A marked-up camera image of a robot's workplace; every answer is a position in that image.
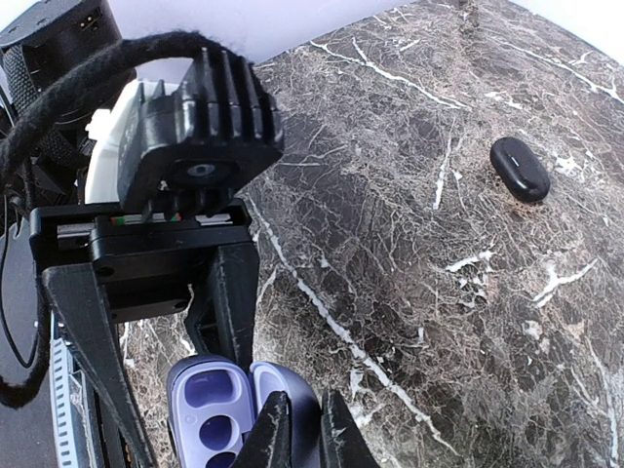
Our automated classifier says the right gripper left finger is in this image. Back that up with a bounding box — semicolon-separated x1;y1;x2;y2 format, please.
233;391;292;468

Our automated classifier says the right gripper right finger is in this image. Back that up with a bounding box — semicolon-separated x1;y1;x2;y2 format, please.
320;389;379;468

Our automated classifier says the black earbud charging case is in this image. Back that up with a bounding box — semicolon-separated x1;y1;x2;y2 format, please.
489;136;551;204

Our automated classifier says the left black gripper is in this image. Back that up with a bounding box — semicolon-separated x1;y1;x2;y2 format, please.
30;199;259;467

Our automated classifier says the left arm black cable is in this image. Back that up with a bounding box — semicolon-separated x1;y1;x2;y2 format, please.
0;29;254;410

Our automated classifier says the purple charging case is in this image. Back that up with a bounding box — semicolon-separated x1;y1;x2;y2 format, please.
167;355;321;467

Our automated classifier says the white slotted cable duct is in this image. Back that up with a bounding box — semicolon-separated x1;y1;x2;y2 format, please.
50;338;79;468

